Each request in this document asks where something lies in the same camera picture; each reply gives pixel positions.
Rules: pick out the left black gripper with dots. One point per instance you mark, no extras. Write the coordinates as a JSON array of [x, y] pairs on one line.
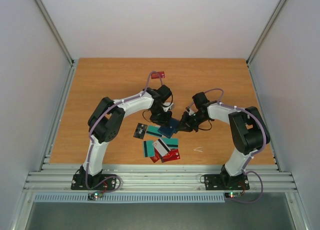
[[163, 122]]

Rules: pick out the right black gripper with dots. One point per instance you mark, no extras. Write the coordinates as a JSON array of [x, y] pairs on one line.
[[189, 118]]

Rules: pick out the navy blue card holder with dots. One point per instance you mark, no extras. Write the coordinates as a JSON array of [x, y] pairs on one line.
[[170, 129]]

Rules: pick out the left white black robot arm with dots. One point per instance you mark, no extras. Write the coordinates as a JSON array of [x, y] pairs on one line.
[[104, 125]]

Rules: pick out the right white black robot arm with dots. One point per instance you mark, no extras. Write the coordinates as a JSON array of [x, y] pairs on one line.
[[248, 130]]

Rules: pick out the teal card right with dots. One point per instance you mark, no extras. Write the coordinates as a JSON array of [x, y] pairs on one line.
[[153, 131]]

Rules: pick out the black card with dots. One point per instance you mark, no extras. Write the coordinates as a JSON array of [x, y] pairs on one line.
[[140, 131]]

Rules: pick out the teal card middle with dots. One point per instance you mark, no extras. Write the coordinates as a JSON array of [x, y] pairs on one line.
[[171, 142]]

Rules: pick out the teal card left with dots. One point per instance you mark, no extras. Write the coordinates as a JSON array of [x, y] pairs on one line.
[[148, 148]]

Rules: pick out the white card under teal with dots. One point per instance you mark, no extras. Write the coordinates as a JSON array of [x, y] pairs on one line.
[[161, 147]]

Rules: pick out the red card with chip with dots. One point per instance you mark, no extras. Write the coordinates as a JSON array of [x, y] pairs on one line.
[[172, 155]]

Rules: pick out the red card behind teal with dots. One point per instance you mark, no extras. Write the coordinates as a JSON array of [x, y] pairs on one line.
[[156, 156]]

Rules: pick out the lone red card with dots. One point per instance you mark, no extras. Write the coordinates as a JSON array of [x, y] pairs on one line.
[[158, 74]]

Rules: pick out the right circuit board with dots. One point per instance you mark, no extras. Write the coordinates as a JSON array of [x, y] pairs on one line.
[[232, 194]]

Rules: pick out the circuit board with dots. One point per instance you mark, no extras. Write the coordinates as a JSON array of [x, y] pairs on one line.
[[96, 195], [232, 194]]

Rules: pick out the left circuit board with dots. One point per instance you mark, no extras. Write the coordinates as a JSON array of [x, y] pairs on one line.
[[96, 195]]

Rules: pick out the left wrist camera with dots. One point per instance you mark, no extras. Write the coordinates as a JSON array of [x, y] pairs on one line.
[[167, 106]]

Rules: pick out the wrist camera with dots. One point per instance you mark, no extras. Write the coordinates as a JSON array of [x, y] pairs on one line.
[[167, 106], [189, 111]]

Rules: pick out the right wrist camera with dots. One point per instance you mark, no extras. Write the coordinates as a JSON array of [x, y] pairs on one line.
[[189, 111]]

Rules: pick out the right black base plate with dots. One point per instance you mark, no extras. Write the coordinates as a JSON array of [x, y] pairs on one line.
[[225, 182]]

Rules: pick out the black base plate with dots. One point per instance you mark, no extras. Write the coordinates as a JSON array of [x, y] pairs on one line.
[[99, 182], [225, 182]]

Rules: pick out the left aluminium corner post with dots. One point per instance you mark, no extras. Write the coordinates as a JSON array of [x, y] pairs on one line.
[[45, 14]]

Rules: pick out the aluminium corner post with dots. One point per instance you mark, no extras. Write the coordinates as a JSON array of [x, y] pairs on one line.
[[45, 14], [266, 30]]

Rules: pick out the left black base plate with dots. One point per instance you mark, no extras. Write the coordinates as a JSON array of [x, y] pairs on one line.
[[99, 182]]

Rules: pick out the grey slotted cable duct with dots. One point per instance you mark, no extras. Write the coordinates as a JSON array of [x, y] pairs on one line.
[[130, 198]]

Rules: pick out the right aluminium corner post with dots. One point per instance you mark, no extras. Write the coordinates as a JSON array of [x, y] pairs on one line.
[[266, 30]]

